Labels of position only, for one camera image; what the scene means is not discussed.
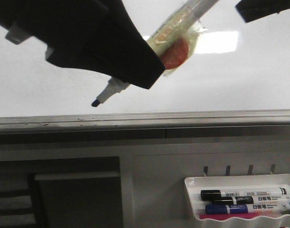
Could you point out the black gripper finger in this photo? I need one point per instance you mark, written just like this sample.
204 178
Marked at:
67 27
251 10

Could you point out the white whiteboard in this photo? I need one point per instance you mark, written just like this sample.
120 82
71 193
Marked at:
240 72

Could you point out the white plastic marker tray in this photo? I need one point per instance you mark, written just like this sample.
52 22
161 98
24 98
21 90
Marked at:
194 185

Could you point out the black capped marker top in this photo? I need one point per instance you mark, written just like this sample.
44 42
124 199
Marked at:
270 191

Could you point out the black capped marker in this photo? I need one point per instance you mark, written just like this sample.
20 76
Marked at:
239 200
270 191

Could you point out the black capped marker middle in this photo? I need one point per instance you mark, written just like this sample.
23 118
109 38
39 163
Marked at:
239 200

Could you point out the blue capped marker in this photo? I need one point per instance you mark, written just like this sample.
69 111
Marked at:
247 208

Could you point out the pink eraser strip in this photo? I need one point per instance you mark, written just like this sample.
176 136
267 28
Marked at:
227 216

